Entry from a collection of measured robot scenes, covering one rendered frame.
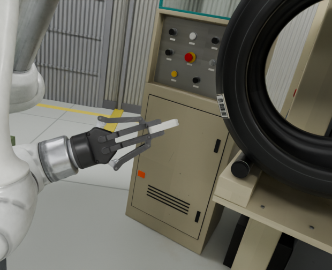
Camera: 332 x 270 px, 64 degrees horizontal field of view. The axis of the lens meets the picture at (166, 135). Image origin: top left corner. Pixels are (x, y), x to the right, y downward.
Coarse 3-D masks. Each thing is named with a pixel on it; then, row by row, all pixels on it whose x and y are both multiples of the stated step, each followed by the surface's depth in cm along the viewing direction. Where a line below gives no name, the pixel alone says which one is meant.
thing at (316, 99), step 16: (320, 32) 82; (320, 48) 83; (320, 64) 84; (304, 80) 88; (320, 80) 85; (304, 96) 89; (320, 96) 87; (288, 112) 93; (304, 112) 90; (320, 112) 88; (304, 128) 91; (320, 128) 89; (256, 224) 108; (256, 240) 110; (272, 240) 107; (240, 256) 115; (256, 256) 112
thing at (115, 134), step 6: (132, 126) 61; (138, 126) 59; (144, 126) 60; (114, 132) 59; (120, 132) 59; (126, 132) 59; (132, 132) 59; (102, 138) 57; (108, 138) 58; (114, 138) 58
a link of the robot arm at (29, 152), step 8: (24, 144) 55; (32, 144) 55; (16, 152) 51; (24, 152) 52; (32, 152) 53; (24, 160) 50; (32, 160) 52; (40, 160) 52; (32, 168) 50; (40, 168) 52; (40, 176) 52; (40, 184) 52
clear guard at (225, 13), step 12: (168, 0) 131; (180, 0) 128; (192, 0) 126; (204, 0) 123; (216, 0) 121; (228, 0) 119; (240, 0) 116; (192, 12) 127; (204, 12) 125; (216, 12) 122; (228, 12) 120
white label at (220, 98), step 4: (216, 96) 66; (220, 96) 64; (220, 100) 65; (224, 100) 63; (220, 104) 66; (224, 104) 63; (220, 108) 66; (224, 108) 64; (220, 112) 67; (224, 112) 65; (224, 116) 65; (228, 116) 63
